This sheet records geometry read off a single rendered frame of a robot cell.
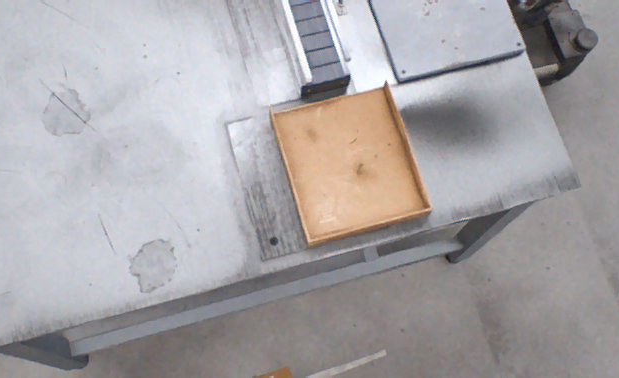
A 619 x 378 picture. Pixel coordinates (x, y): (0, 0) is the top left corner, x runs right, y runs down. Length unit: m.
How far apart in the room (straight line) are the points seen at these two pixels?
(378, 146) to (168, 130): 0.44
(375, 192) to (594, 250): 1.18
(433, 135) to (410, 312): 0.87
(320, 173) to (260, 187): 0.13
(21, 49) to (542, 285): 1.67
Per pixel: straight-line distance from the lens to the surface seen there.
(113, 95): 1.61
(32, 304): 1.51
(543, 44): 2.47
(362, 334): 2.29
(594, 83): 2.76
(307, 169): 1.51
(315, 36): 1.59
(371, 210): 1.49
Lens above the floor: 2.25
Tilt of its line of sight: 71 degrees down
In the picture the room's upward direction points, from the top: 10 degrees clockwise
